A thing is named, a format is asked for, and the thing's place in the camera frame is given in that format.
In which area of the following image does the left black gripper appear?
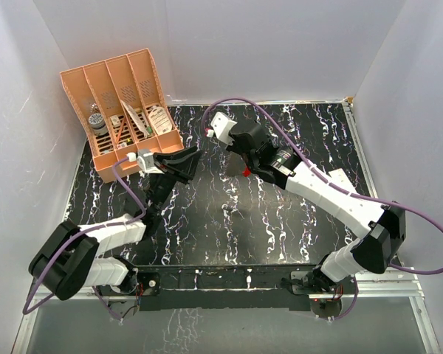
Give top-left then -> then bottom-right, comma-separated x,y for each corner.
148,146 -> 202,214

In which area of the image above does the steel key holder red handle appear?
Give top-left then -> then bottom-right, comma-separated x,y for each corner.
225,152 -> 251,177

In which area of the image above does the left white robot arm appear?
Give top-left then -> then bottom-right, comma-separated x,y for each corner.
28,147 -> 202,300

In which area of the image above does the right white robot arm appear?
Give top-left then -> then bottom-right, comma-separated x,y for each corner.
213,120 -> 405,293

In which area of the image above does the white labelled packet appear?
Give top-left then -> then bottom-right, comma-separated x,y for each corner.
148,105 -> 173,135

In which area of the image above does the white box red label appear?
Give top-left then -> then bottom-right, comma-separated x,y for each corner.
328,168 -> 356,193

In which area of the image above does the white paper card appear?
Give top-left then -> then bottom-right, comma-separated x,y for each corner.
120,100 -> 150,139

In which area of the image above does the red pencil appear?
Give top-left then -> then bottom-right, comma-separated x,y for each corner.
115,117 -> 127,145

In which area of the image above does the small white eraser block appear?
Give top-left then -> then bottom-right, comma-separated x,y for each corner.
110,115 -> 121,128

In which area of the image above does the peach desk organizer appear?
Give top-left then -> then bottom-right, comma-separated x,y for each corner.
60,49 -> 184,183

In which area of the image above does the small grey jar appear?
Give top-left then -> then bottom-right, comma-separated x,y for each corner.
88,113 -> 108,136

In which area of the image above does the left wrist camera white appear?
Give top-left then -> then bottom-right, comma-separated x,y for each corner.
126,149 -> 164,174

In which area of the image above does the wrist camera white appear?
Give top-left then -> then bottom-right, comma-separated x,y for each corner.
126,149 -> 164,174
206,112 -> 237,145

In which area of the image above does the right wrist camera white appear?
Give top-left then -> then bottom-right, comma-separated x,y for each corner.
206,112 -> 237,145

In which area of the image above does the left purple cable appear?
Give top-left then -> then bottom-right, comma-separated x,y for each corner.
21,154 -> 147,321

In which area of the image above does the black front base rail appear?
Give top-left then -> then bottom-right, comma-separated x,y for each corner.
132,264 -> 313,311

